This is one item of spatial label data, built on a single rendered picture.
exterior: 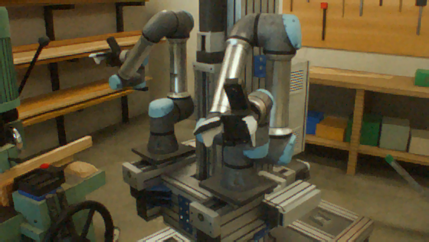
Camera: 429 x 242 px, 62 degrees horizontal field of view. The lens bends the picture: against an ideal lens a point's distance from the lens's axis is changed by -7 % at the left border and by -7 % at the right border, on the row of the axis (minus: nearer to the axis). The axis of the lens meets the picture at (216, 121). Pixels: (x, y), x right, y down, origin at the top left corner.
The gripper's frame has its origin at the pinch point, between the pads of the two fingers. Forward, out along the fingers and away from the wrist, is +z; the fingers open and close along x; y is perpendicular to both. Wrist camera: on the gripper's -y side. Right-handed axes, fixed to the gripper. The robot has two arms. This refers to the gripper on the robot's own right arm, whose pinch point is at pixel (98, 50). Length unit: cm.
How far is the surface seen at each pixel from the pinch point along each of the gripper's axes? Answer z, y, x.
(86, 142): -49, 20, -55
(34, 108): 134, 66, 25
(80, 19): 179, 8, 130
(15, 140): -42, 9, -81
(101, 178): -65, 28, -64
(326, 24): -58, 28, 239
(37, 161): -51, 16, -79
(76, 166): -58, 22, -69
